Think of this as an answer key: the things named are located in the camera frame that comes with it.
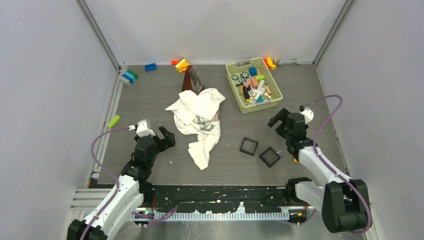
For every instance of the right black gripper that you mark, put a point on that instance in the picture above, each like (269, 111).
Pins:
(282, 115)

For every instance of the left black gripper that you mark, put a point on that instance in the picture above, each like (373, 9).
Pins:
(168, 136)

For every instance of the white floral t-shirt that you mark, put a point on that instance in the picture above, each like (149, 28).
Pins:
(198, 114)

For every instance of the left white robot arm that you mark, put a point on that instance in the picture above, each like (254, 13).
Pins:
(131, 188)

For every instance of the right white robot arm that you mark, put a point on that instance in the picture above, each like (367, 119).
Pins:
(342, 201)

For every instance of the green plastic basket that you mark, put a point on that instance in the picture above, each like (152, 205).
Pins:
(253, 85)

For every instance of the lime green block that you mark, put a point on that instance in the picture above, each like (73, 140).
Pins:
(111, 124)

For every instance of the brown wooden metronome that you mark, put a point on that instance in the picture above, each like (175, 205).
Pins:
(191, 81)

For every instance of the blue toy brick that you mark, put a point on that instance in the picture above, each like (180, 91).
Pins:
(150, 67)

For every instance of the blue green stacked bricks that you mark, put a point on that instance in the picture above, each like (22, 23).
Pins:
(128, 77)

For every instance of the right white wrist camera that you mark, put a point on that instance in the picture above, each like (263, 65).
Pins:
(307, 113)

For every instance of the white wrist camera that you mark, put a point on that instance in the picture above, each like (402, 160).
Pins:
(142, 128)
(307, 113)

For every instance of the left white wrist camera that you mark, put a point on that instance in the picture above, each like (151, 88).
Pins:
(142, 128)

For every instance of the black square frame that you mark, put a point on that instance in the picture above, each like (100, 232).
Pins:
(269, 157)
(248, 146)

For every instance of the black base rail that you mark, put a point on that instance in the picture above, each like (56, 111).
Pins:
(222, 198)

